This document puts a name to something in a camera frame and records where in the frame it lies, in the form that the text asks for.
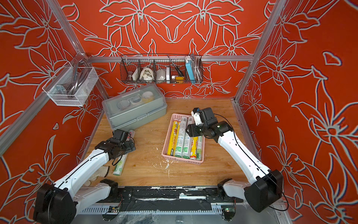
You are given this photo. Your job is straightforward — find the silver green wrap roll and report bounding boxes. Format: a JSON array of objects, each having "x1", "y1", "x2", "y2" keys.
[{"x1": 174, "y1": 117, "x2": 188, "y2": 157}]

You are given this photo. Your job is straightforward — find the black wire wall basket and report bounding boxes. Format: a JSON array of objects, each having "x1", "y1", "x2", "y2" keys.
[{"x1": 120, "y1": 54, "x2": 204, "y2": 84}]

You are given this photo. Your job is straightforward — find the grey cables in bin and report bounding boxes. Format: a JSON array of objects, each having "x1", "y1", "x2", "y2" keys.
[{"x1": 60, "y1": 57, "x2": 90, "y2": 95}]

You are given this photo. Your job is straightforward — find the clear plastic wall bin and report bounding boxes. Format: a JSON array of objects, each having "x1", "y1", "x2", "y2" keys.
[{"x1": 43, "y1": 63, "x2": 98, "y2": 107}]

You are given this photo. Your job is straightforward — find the white glove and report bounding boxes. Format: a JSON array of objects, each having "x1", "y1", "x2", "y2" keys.
[{"x1": 84, "y1": 166, "x2": 110, "y2": 187}]

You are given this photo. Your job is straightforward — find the blue box in wire basket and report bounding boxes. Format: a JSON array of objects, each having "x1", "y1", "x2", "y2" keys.
[{"x1": 185, "y1": 56, "x2": 195, "y2": 84}]

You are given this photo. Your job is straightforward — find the yellow orange wrap roll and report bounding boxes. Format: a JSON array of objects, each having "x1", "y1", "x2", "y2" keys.
[{"x1": 190, "y1": 137, "x2": 198, "y2": 160}]

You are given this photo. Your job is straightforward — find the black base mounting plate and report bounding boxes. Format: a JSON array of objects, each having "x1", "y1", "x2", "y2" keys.
[{"x1": 97, "y1": 186, "x2": 244, "y2": 204}]

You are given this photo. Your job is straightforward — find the green white wrap roll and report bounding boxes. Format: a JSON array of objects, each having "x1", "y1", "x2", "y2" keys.
[{"x1": 196, "y1": 136, "x2": 203, "y2": 161}]

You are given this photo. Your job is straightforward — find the grey translucent storage box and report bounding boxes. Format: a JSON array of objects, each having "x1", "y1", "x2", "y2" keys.
[{"x1": 102, "y1": 84, "x2": 167, "y2": 131}]

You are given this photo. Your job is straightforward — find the pink plastic basket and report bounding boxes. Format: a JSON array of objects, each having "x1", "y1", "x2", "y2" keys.
[{"x1": 161, "y1": 113, "x2": 205, "y2": 165}]

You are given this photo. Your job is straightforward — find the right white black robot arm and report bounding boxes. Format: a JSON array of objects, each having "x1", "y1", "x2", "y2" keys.
[{"x1": 186, "y1": 107, "x2": 283, "y2": 212}]

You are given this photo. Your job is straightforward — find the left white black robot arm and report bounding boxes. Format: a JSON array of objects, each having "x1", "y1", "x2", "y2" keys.
[{"x1": 33, "y1": 129, "x2": 136, "y2": 224}]

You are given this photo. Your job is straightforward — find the white red label wrap roll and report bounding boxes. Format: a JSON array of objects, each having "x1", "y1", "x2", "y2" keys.
[{"x1": 182, "y1": 116, "x2": 194, "y2": 159}]

